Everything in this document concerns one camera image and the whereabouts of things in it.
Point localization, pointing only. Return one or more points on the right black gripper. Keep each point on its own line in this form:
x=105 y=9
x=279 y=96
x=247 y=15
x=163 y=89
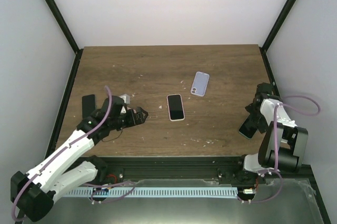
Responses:
x=259 y=124

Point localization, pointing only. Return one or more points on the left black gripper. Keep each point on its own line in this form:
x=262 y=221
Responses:
x=132 y=121

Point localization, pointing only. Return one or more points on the black phone green edge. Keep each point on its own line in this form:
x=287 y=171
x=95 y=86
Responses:
x=248 y=128

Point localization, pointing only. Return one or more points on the beige phone case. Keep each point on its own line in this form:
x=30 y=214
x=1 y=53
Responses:
x=176 y=107

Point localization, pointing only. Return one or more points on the black phone silver edge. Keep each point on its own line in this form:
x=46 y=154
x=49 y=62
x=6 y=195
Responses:
x=176 y=107

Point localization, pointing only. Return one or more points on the purple phone case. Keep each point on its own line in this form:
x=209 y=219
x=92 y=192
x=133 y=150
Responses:
x=200 y=83

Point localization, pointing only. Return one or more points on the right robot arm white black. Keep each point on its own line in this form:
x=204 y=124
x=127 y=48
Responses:
x=284 y=142

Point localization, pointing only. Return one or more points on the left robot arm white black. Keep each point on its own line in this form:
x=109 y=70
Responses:
x=34 y=193

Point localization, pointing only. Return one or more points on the black phone teal edge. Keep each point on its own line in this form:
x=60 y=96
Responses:
x=88 y=105

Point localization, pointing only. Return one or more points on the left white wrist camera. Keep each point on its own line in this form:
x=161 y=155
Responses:
x=126 y=98

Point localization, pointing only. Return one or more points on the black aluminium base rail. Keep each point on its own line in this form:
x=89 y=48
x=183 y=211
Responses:
x=225 y=169

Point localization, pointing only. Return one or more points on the light blue slotted cable duct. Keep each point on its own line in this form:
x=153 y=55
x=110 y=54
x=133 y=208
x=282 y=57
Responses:
x=157 y=192

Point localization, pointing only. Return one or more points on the right black frame post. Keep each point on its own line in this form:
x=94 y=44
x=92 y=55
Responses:
x=277 y=25

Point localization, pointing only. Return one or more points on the black frame post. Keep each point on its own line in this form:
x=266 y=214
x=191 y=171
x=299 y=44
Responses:
x=277 y=25
x=63 y=25

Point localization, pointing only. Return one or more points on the left black frame post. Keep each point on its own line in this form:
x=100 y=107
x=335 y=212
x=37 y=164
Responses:
x=63 y=25

